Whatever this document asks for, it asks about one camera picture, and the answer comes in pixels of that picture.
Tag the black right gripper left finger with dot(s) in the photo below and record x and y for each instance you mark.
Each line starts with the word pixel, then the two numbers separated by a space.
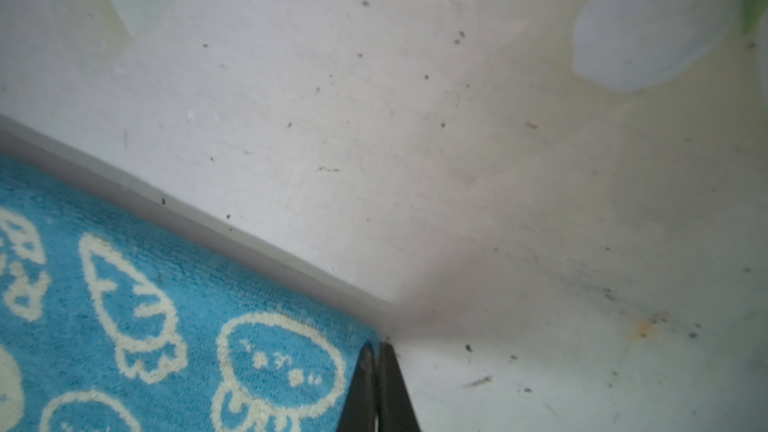
pixel 360 410

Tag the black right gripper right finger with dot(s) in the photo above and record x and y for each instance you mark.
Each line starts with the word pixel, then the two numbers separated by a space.
pixel 396 412

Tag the blue bunny towel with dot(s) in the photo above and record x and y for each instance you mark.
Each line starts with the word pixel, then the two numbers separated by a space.
pixel 110 323

